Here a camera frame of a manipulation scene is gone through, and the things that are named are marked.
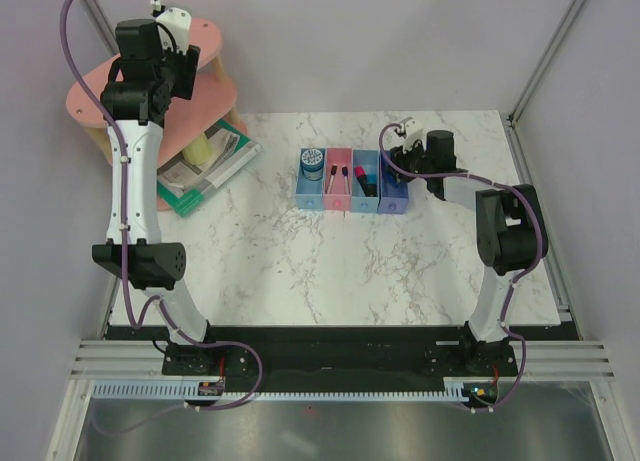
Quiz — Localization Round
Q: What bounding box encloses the pink black highlighter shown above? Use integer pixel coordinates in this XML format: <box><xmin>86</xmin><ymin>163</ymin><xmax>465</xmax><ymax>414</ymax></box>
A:
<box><xmin>354</xmin><ymin>166</ymin><xmax>369</xmax><ymax>197</ymax></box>

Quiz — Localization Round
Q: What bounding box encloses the purple cable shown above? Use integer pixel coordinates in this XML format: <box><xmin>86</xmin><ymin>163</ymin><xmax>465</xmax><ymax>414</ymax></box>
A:
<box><xmin>59</xmin><ymin>0</ymin><xmax>263</xmax><ymax>436</ymax></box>
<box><xmin>377</xmin><ymin>122</ymin><xmax>547</xmax><ymax>415</ymax></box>

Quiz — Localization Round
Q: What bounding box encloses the blue tape roll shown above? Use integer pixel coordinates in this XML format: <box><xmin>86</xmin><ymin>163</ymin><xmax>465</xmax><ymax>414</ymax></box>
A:
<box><xmin>300</xmin><ymin>148</ymin><xmax>325</xmax><ymax>181</ymax></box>

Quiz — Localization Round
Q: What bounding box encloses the white cable duct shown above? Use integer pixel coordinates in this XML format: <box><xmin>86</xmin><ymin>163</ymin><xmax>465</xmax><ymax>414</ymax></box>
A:
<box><xmin>443</xmin><ymin>377</ymin><xmax>469</xmax><ymax>403</ymax></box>
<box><xmin>92</xmin><ymin>379</ymin><xmax>225</xmax><ymax>401</ymax></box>

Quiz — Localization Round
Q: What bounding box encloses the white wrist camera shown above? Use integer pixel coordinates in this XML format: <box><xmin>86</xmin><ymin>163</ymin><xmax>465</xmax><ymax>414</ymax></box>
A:
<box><xmin>153</xmin><ymin>7</ymin><xmax>192</xmax><ymax>54</ymax></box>
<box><xmin>395</xmin><ymin>117</ymin><xmax>424</xmax><ymax>152</ymax></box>

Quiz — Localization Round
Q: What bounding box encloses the pink three-tier wooden shelf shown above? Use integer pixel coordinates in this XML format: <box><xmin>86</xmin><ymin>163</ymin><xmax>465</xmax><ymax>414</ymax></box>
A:
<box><xmin>66</xmin><ymin>18</ymin><xmax>237</xmax><ymax>224</ymax></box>

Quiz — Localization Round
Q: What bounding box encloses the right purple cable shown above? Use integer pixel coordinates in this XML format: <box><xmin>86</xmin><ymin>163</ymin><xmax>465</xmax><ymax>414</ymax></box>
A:
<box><xmin>377</xmin><ymin>122</ymin><xmax>547</xmax><ymax>415</ymax></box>

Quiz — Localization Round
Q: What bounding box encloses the green spiral notebook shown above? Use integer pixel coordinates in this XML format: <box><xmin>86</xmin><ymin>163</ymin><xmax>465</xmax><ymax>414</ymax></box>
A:
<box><xmin>157</xmin><ymin>120</ymin><xmax>262</xmax><ymax>217</ymax></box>

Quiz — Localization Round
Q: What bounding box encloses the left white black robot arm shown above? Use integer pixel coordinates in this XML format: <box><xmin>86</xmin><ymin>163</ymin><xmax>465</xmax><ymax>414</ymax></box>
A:
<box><xmin>92</xmin><ymin>14</ymin><xmax>220</xmax><ymax>376</ymax></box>

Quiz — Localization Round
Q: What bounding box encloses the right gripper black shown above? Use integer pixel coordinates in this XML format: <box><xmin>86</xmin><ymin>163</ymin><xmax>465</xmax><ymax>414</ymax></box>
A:
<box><xmin>385</xmin><ymin>136</ymin><xmax>433</xmax><ymax>185</ymax></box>

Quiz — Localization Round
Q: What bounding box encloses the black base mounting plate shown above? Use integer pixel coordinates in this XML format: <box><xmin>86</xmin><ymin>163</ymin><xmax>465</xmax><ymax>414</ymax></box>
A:
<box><xmin>162</xmin><ymin>327</ymin><xmax>518</xmax><ymax>394</ymax></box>

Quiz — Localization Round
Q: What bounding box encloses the pink bin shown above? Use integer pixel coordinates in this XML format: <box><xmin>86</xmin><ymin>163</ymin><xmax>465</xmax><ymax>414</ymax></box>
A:
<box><xmin>323</xmin><ymin>147</ymin><xmax>353</xmax><ymax>211</ymax></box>

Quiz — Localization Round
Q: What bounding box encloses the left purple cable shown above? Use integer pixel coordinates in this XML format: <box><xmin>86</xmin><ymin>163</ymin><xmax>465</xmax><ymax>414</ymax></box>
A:
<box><xmin>59</xmin><ymin>0</ymin><xmax>263</xmax><ymax>436</ymax></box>

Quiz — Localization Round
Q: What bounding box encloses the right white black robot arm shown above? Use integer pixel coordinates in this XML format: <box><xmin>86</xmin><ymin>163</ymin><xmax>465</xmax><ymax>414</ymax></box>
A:
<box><xmin>379</xmin><ymin>118</ymin><xmax>548</xmax><ymax>375</ymax></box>

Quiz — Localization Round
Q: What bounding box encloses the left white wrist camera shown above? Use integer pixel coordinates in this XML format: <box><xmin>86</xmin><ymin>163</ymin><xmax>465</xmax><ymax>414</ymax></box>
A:
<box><xmin>153</xmin><ymin>7</ymin><xmax>192</xmax><ymax>54</ymax></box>

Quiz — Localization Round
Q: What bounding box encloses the light blue bin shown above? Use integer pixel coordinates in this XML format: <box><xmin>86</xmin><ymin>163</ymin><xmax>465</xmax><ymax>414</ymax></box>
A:
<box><xmin>295</xmin><ymin>157</ymin><xmax>325</xmax><ymax>211</ymax></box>
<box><xmin>351</xmin><ymin>149</ymin><xmax>379</xmax><ymax>213</ymax></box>

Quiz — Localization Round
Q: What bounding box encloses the pale yellow cylinder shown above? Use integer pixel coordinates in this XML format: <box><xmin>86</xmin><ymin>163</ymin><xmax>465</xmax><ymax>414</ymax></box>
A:
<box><xmin>182</xmin><ymin>133</ymin><xmax>213</xmax><ymax>165</ymax></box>

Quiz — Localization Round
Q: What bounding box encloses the light blue left bin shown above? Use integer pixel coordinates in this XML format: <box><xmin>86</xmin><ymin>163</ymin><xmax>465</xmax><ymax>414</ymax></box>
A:
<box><xmin>295</xmin><ymin>157</ymin><xmax>325</xmax><ymax>211</ymax></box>

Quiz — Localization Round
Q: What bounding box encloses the white blue pen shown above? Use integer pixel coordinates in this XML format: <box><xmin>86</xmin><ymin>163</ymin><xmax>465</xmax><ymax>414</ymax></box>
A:
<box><xmin>326</xmin><ymin>164</ymin><xmax>337</xmax><ymax>194</ymax></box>

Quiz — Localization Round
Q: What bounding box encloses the left white cable duct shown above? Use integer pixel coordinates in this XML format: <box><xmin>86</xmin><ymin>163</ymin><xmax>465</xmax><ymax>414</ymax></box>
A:
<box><xmin>92</xmin><ymin>379</ymin><xmax>225</xmax><ymax>401</ymax></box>

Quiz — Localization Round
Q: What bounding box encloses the light blue middle bin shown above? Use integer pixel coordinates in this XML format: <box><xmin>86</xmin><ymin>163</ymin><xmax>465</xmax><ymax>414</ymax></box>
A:
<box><xmin>351</xmin><ymin>149</ymin><xmax>379</xmax><ymax>213</ymax></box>

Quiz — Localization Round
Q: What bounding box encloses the purple blue bin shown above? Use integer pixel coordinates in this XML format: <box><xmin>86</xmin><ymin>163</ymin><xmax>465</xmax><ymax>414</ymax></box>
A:
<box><xmin>377</xmin><ymin>152</ymin><xmax>409</xmax><ymax>215</ymax></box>

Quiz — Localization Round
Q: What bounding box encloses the right white cable duct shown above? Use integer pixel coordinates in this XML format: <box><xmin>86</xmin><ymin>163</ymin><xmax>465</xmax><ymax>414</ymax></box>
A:
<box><xmin>443</xmin><ymin>377</ymin><xmax>469</xmax><ymax>403</ymax></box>

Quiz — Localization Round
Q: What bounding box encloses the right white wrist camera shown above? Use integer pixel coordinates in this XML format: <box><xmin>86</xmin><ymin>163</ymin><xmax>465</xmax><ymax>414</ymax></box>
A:
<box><xmin>395</xmin><ymin>117</ymin><xmax>424</xmax><ymax>152</ymax></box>

